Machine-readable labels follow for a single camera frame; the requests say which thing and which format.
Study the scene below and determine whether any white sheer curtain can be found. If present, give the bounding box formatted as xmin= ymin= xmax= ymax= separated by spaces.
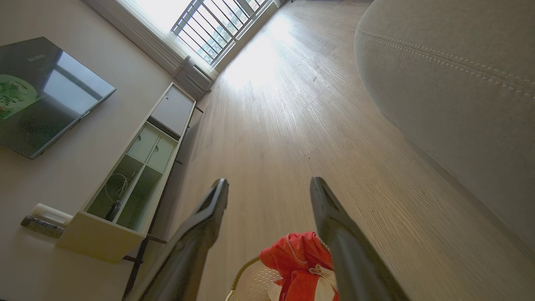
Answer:
xmin=82 ymin=0 xmax=219 ymax=81

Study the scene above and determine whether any cream plastic laundry basket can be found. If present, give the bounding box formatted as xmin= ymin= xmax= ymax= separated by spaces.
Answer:
xmin=225 ymin=256 xmax=285 ymax=301

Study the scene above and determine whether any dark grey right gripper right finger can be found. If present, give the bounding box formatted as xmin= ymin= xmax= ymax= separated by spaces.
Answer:
xmin=310 ymin=176 xmax=411 ymax=301

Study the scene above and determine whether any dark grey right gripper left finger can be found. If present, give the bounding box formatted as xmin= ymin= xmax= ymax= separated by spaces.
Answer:
xmin=124 ymin=178 xmax=229 ymax=301

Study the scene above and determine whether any white and green TV cabinet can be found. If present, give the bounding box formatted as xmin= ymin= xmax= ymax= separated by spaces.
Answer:
xmin=56 ymin=82 xmax=204 ymax=301

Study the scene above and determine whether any window balcony railing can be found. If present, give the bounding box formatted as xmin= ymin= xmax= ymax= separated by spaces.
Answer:
xmin=171 ymin=0 xmax=273 ymax=66

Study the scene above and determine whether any white cylindrical device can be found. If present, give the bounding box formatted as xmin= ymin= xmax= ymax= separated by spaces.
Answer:
xmin=32 ymin=204 xmax=74 ymax=228

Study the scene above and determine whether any black flat-screen television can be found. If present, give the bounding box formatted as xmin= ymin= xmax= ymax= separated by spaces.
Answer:
xmin=0 ymin=37 xmax=117 ymax=160

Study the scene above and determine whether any red jersey with white stripe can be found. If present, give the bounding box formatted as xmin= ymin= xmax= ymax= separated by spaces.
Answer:
xmin=259 ymin=232 xmax=340 ymax=301

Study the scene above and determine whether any white cylindrical speaker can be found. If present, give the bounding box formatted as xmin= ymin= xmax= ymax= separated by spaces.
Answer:
xmin=21 ymin=215 xmax=66 ymax=239

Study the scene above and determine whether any white coiled cable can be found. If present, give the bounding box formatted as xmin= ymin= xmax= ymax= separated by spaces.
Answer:
xmin=104 ymin=172 xmax=131 ymax=222

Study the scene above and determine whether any grey and yellow sofa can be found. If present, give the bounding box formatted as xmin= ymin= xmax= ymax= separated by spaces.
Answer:
xmin=354 ymin=0 xmax=535 ymax=256

